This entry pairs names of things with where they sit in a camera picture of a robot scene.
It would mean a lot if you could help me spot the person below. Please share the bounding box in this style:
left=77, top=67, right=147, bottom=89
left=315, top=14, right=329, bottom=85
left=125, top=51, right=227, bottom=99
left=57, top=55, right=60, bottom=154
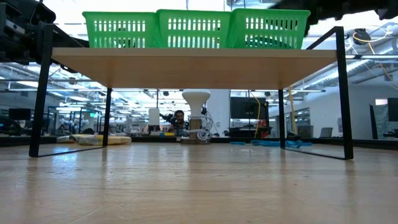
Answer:
left=167, top=110, right=190, bottom=137

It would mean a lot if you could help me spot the white cylinder object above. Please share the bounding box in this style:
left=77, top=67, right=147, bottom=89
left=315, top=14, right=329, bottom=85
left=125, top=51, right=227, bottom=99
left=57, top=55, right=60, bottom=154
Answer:
left=148, top=107, right=160, bottom=127

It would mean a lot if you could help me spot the black background workstation frame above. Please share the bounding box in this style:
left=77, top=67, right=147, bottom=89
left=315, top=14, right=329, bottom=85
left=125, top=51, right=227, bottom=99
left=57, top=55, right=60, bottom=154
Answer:
left=46, top=105, right=103, bottom=135

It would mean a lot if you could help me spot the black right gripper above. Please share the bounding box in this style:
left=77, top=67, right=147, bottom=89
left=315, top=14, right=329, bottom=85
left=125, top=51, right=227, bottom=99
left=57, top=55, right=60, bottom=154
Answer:
left=269, top=0, right=398, bottom=37

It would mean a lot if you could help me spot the white-lidded jar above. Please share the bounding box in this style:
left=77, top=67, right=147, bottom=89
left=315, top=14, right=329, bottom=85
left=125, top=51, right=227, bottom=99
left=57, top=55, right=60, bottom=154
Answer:
left=180, top=88, right=212, bottom=145

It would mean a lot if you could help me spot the black ceiling cable reel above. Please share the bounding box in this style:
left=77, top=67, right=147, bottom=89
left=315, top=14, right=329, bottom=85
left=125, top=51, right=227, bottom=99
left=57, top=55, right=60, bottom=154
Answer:
left=353, top=28, right=371, bottom=44

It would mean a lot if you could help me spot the white coiled cable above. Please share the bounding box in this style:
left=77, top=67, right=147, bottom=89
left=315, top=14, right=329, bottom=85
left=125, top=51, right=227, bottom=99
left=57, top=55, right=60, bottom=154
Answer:
left=186, top=114, right=214, bottom=141

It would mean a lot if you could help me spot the dark standing panel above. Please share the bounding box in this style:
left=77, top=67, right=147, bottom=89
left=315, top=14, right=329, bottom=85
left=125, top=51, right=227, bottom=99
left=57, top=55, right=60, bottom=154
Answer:
left=369, top=103, right=389, bottom=140

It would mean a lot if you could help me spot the yellow ceiling cable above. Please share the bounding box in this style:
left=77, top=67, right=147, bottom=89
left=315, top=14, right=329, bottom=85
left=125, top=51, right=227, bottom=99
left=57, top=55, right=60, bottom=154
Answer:
left=353, top=30, right=394, bottom=82

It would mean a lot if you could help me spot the grey laptop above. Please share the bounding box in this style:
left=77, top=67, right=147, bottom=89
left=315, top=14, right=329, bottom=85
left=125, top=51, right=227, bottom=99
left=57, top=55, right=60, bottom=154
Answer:
left=319, top=126, right=334, bottom=139

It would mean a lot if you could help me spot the dark background object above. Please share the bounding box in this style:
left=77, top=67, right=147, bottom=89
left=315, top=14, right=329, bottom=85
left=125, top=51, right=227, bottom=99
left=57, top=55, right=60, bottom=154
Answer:
left=0, top=115, right=23, bottom=136

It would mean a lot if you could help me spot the dark grey cabinet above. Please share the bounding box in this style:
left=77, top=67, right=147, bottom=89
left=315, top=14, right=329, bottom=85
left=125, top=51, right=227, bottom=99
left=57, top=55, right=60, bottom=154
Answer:
left=297, top=124, right=314, bottom=139

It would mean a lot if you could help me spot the green plastic basket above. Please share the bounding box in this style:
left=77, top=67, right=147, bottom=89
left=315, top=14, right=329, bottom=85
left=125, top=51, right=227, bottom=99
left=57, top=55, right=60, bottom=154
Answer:
left=81, top=11, right=158, bottom=49
left=155, top=9, right=233, bottom=49
left=228, top=7, right=312, bottom=50

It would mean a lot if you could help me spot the silver ventilation duct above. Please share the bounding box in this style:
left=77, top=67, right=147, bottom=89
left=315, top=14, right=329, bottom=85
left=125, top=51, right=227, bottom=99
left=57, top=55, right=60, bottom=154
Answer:
left=292, top=37, right=398, bottom=91

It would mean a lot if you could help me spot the black background desk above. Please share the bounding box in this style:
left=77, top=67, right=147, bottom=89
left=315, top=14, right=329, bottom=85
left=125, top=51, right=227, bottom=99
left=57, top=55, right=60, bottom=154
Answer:
left=229, top=126, right=272, bottom=139

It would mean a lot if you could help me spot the green three-compartment tray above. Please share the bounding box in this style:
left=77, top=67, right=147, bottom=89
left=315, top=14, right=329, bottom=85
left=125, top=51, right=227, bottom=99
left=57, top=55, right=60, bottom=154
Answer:
left=28, top=23, right=354, bottom=161

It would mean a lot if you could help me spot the white wall poster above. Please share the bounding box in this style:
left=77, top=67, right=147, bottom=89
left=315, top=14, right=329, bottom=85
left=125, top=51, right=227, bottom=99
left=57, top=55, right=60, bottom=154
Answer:
left=336, top=114, right=346, bottom=135

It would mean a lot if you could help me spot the black computer monitor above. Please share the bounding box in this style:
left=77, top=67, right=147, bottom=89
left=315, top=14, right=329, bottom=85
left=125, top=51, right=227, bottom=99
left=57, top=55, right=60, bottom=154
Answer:
left=8, top=108, right=32, bottom=121
left=230, top=96, right=269, bottom=120
left=387, top=97, right=398, bottom=123

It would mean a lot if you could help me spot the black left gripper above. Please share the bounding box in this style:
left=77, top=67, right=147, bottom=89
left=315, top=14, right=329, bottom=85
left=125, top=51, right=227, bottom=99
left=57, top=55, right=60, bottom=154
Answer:
left=0, top=0, right=91, bottom=74

